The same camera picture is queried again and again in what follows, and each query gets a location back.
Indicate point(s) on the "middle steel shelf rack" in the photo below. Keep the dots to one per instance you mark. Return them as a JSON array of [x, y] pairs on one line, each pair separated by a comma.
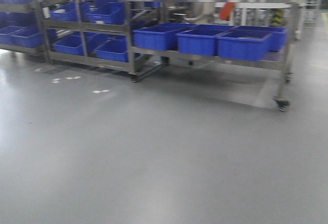
[[138, 15]]

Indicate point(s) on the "blue bin front right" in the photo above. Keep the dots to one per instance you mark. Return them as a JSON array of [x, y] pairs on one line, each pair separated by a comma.
[[243, 45]]

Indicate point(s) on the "orange object behind cart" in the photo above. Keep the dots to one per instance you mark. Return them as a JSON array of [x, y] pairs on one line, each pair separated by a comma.
[[226, 11]]

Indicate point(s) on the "blue bin front left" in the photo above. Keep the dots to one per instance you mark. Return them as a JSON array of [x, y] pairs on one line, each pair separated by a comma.
[[160, 37]]

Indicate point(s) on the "steel shelf rack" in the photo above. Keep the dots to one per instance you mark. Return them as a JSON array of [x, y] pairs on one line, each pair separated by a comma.
[[138, 15], [26, 13]]

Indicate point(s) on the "blue bin front middle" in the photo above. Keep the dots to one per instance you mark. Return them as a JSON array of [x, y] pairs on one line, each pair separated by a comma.
[[198, 41]]

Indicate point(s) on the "left steel shelf rack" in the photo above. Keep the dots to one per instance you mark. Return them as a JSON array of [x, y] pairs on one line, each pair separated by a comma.
[[26, 13]]

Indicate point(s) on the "blue bin upper middle rack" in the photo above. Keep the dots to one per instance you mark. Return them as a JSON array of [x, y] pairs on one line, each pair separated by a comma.
[[108, 11]]

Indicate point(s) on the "blue bin lower left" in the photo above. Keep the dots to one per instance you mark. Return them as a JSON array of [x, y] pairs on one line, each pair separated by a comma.
[[72, 44]]

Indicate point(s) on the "blue bin rack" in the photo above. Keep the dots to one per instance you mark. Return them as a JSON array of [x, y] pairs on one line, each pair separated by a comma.
[[29, 37], [108, 11], [115, 50]]

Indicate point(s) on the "blue bin upper tilted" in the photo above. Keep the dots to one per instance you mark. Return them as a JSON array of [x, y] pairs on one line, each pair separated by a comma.
[[68, 12]]

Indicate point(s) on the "blue bin lower middle rack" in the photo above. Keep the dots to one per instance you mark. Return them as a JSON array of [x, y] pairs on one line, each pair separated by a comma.
[[115, 50]]

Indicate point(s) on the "blue bin rear right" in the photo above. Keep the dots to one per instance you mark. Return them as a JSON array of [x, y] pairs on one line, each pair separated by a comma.
[[278, 39]]

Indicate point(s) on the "blue bin left rack lower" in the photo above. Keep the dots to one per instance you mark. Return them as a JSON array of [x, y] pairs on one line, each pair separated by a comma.
[[29, 37]]

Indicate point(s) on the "right steel shelf cart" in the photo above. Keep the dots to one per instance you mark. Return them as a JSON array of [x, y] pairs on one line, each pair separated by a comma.
[[281, 62]]

